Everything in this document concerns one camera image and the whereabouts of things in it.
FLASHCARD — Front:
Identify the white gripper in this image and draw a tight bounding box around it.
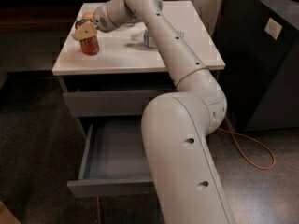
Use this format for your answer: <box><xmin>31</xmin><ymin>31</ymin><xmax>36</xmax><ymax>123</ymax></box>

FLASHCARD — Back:
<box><xmin>72</xmin><ymin>4</ymin><xmax>119</xmax><ymax>41</ymax></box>

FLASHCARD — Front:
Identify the red coke can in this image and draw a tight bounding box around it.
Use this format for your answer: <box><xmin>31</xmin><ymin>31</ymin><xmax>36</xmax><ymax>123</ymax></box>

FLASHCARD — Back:
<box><xmin>75</xmin><ymin>17</ymin><xmax>101</xmax><ymax>57</ymax></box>

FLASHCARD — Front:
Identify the grey drawer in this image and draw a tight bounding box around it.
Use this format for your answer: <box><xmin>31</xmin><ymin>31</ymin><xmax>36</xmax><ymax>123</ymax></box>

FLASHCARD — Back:
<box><xmin>64</xmin><ymin>78</ymin><xmax>174</xmax><ymax>117</ymax></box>
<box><xmin>67</xmin><ymin>116</ymin><xmax>155</xmax><ymax>198</ymax></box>

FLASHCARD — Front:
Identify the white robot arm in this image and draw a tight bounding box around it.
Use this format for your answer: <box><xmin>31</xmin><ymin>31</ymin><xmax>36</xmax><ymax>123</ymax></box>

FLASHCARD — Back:
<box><xmin>73</xmin><ymin>0</ymin><xmax>236</xmax><ymax>224</ymax></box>

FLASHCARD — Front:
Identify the grey top drawer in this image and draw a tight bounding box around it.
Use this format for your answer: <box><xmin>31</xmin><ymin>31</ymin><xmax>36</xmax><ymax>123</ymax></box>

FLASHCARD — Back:
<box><xmin>64</xmin><ymin>78</ymin><xmax>174</xmax><ymax>117</ymax></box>

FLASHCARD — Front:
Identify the orange fruit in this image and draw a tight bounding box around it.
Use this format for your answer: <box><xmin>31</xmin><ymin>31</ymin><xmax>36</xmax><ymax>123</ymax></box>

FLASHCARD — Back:
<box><xmin>82</xmin><ymin>12</ymin><xmax>93</xmax><ymax>19</ymax></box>

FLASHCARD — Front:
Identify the clear plastic water bottle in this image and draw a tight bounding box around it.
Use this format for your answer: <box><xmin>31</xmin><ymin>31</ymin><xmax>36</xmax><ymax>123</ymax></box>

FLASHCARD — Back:
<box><xmin>130</xmin><ymin>28</ymin><xmax>185</xmax><ymax>49</ymax></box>

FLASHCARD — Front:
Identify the grey cabinet with white top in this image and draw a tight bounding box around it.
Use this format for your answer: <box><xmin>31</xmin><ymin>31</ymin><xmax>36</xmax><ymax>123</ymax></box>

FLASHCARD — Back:
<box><xmin>51</xmin><ymin>0</ymin><xmax>226</xmax><ymax>135</ymax></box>

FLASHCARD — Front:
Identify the black counter cabinet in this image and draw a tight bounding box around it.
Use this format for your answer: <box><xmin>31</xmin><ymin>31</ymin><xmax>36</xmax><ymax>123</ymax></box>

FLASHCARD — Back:
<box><xmin>214</xmin><ymin>0</ymin><xmax>299</xmax><ymax>132</ymax></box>

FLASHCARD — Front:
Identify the brown cardboard corner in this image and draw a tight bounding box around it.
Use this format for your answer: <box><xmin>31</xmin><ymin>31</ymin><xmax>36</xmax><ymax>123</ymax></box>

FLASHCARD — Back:
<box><xmin>0</xmin><ymin>201</ymin><xmax>21</xmax><ymax>224</ymax></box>

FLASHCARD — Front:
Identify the white wall outlet plate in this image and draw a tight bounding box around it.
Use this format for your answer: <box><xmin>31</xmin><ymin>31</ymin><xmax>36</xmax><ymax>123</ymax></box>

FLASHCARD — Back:
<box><xmin>264</xmin><ymin>18</ymin><xmax>282</xmax><ymax>40</ymax></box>

